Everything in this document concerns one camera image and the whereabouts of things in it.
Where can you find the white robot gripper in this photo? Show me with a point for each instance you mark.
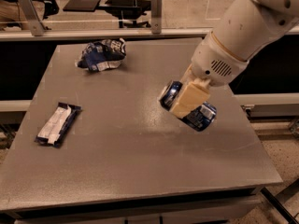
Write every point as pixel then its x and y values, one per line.
pixel 215 61

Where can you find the blue pepsi can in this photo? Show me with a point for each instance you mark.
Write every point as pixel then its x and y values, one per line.
pixel 188 103

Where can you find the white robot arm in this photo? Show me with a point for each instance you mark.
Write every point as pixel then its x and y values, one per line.
pixel 246 27

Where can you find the crumpled blue chip bag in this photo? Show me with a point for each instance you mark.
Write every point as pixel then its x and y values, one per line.
pixel 103 54

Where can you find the grey table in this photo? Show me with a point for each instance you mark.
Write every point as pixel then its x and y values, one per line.
pixel 125 159

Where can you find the black office chair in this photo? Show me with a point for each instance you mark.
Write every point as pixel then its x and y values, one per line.
pixel 126 11

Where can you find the blue white snack bar wrapper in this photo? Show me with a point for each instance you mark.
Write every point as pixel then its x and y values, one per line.
pixel 57 126

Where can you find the white horizontal rail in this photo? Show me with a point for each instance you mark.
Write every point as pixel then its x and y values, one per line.
pixel 83 35

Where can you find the middle metal barrier bracket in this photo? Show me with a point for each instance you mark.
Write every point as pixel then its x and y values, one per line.
pixel 156 16

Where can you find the metal barrier bracket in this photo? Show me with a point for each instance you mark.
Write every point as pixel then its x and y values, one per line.
pixel 156 16
pixel 33 12

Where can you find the left metal barrier bracket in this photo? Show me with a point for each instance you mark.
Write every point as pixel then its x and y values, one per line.
pixel 33 12

